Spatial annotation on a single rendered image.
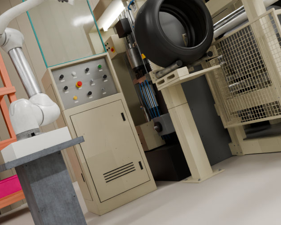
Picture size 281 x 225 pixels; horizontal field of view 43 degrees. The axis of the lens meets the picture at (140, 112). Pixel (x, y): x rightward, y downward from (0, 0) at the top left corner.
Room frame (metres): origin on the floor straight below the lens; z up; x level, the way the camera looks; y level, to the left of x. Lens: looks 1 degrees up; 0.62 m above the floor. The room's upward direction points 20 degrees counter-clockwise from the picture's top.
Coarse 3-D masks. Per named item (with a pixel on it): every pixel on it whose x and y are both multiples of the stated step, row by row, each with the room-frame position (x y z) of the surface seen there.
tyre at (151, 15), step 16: (160, 0) 2.50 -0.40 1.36; (176, 0) 2.80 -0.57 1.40; (192, 0) 2.63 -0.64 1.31; (144, 16) 2.49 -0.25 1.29; (176, 16) 2.88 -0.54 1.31; (192, 16) 2.86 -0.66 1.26; (208, 16) 2.64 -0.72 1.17; (144, 32) 2.51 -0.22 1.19; (160, 32) 2.46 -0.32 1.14; (192, 32) 2.90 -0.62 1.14; (208, 32) 2.62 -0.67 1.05; (144, 48) 2.60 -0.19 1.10; (160, 48) 2.48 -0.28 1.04; (176, 48) 2.49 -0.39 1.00; (192, 48) 2.54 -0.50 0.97; (208, 48) 2.65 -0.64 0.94; (160, 64) 2.66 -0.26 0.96
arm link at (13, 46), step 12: (12, 36) 2.50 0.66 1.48; (12, 48) 2.50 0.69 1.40; (12, 60) 2.51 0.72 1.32; (24, 60) 2.51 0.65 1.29; (24, 72) 2.49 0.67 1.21; (24, 84) 2.49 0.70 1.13; (36, 84) 2.50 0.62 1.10; (36, 96) 2.45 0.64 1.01; (48, 96) 2.52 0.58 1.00; (48, 108) 2.44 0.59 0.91; (48, 120) 2.44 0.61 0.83
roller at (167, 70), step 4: (180, 60) 2.52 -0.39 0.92; (172, 64) 2.57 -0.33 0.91; (176, 64) 2.52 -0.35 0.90; (180, 64) 2.51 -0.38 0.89; (168, 68) 2.62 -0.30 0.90; (172, 68) 2.58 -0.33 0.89; (176, 68) 2.57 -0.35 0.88; (160, 72) 2.75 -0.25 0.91; (164, 72) 2.69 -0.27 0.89; (168, 72) 2.67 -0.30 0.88; (160, 76) 2.78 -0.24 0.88
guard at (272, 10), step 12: (264, 12) 2.31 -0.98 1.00; (252, 24) 2.44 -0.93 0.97; (276, 24) 2.26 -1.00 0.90; (228, 36) 2.67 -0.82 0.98; (264, 36) 2.38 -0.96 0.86; (276, 36) 2.30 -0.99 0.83; (276, 48) 2.34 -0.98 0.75; (204, 60) 3.02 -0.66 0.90; (240, 72) 2.69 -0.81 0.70; (276, 72) 2.40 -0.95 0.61; (216, 84) 2.98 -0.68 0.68; (264, 84) 2.52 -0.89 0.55; (228, 108) 2.95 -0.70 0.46; (240, 108) 2.82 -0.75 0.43; (264, 120) 2.62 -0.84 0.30
